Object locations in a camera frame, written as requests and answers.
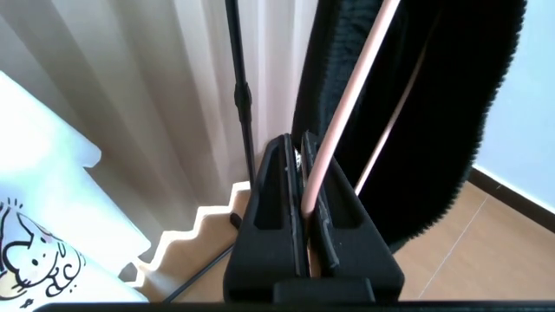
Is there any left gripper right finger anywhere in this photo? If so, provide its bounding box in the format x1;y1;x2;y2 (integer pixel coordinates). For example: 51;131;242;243
301;130;406;302

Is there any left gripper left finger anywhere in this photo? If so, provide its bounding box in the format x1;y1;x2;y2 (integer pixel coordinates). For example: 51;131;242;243
223;133;311;303

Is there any black garment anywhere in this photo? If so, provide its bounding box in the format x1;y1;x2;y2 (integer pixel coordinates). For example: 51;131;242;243
291;0;528;255

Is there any pink clothes hanger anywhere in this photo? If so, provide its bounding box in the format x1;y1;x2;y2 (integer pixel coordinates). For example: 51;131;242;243
300;0;443;278

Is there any white printed t-shirt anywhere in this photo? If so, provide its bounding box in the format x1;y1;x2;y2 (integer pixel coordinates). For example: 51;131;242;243
0;71;152;303

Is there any black clothes rack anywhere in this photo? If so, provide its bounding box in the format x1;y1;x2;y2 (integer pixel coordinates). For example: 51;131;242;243
162;0;257;303

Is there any beige curtain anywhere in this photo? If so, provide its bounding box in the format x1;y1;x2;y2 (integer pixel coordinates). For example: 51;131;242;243
0;0;320;263

